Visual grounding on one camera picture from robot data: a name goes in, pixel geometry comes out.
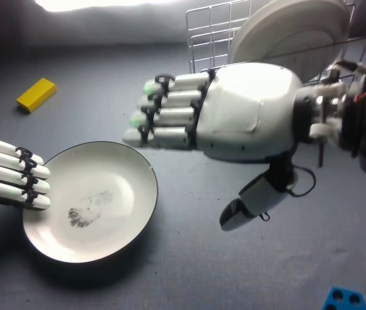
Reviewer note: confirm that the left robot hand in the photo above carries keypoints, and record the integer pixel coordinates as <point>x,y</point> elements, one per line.
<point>8,168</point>

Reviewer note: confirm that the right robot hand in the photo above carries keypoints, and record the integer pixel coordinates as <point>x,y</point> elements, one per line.
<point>244,109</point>

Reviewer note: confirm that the white round plate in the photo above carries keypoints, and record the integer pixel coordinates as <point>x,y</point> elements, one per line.
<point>283,32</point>

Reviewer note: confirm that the white plate with grey smudge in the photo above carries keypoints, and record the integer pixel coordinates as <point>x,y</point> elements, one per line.
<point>105,210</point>

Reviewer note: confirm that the yellow rectangular block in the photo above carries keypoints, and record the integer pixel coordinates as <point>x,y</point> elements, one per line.
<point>36,95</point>

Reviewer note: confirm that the white backdrop cloth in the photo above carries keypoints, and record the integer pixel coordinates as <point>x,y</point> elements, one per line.
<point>105,22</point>

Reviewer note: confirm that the blue block with holes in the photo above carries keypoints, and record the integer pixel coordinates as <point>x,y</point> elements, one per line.
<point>331,302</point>

